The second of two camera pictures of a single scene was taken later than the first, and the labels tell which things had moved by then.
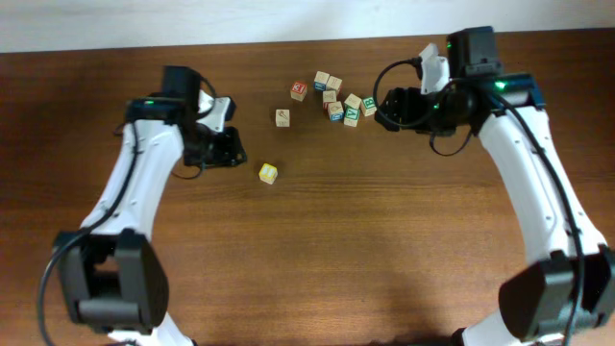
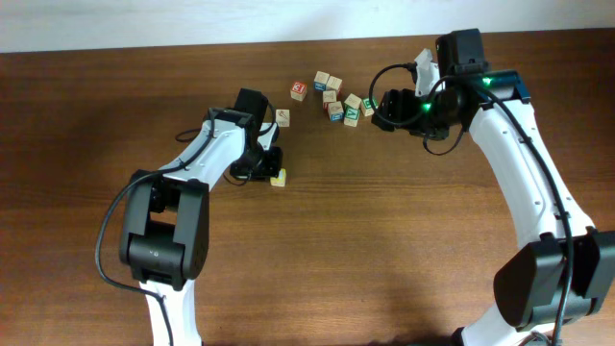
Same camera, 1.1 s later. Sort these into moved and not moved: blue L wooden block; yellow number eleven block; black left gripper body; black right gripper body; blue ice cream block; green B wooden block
Moved: yellow number eleven block; black left gripper body
Not moved: blue ice cream block; black right gripper body; green B wooden block; blue L wooden block
